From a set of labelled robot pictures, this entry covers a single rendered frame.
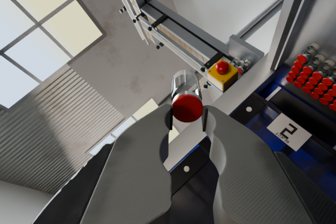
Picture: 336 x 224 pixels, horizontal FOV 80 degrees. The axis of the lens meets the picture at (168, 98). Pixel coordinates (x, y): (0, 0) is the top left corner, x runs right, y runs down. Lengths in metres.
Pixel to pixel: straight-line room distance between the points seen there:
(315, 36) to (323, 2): 0.08
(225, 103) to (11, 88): 2.49
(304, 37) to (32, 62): 2.51
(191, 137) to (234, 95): 0.18
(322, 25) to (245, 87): 0.24
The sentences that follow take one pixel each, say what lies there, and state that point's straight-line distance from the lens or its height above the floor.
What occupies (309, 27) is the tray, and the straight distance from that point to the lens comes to 0.55.
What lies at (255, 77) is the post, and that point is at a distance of 0.66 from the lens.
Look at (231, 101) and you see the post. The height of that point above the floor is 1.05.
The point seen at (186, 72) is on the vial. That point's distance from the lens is 0.16.
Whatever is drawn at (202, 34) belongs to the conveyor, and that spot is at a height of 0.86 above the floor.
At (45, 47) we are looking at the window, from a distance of 2.63.
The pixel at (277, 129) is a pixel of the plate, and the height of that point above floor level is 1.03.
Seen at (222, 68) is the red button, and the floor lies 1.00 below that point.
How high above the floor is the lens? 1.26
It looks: 7 degrees down
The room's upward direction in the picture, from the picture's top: 131 degrees counter-clockwise
